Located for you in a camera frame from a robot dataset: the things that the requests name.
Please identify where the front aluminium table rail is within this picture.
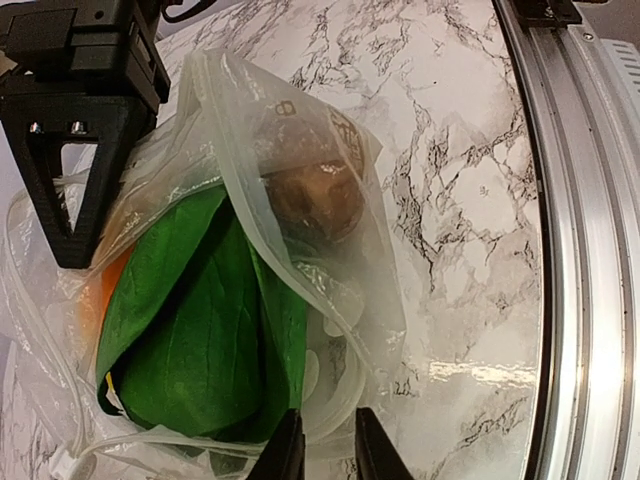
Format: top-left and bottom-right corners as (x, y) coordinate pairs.
(495, 1), (639, 479)

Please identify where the clear polka dot zip bag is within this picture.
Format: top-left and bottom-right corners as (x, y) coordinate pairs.
(1, 49), (406, 479)

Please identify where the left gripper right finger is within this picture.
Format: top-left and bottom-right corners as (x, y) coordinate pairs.
(355, 407), (413, 480)

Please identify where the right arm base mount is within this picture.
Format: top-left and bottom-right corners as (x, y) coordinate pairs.
(512, 0), (582, 28)

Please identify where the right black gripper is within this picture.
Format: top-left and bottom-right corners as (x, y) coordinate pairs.
(0, 0), (171, 270)

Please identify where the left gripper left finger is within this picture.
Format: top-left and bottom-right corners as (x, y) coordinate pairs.
(248, 409), (306, 480)

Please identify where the fake green bok choy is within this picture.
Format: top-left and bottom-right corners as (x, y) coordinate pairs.
(96, 186), (307, 443)

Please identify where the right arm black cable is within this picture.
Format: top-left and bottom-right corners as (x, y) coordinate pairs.
(159, 0), (221, 21)

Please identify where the fake orange pepper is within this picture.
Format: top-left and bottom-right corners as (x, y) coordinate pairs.
(76, 245), (134, 340)

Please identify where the fake brown potato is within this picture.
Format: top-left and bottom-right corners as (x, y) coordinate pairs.
(263, 160), (364, 242)

